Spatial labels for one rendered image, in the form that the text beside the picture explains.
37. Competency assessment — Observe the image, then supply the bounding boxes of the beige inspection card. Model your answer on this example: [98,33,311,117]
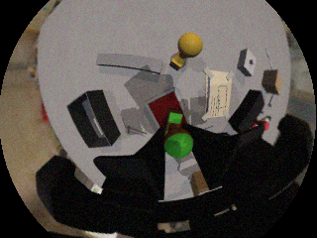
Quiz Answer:
[202,66,234,120]

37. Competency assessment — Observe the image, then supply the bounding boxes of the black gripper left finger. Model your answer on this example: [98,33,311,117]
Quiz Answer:
[92,127,166,201]

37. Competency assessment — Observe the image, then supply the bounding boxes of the red-handled rubber stamp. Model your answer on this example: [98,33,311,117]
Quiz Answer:
[251,118,269,131]

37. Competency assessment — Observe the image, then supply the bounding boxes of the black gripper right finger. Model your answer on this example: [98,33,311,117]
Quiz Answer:
[182,123,264,190]

